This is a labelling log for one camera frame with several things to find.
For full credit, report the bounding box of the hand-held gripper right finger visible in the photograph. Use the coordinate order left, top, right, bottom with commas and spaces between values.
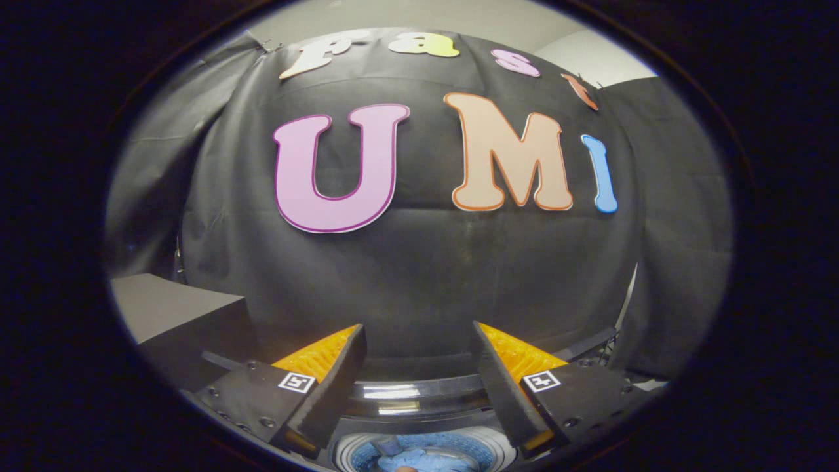
473, 321, 650, 460

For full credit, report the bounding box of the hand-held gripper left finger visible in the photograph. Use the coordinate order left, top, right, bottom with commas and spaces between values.
193, 323, 368, 460

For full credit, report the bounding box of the grey washing machine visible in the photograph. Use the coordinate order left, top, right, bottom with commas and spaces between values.
328, 413, 518, 472

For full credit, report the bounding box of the light blue button shirt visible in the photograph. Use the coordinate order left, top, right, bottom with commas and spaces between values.
370, 433, 482, 472

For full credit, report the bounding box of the black backdrop cloth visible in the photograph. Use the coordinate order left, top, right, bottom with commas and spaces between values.
105, 26, 733, 381

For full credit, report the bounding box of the beige cabinet with dark top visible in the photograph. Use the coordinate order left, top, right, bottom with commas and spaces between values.
110, 273, 260, 394

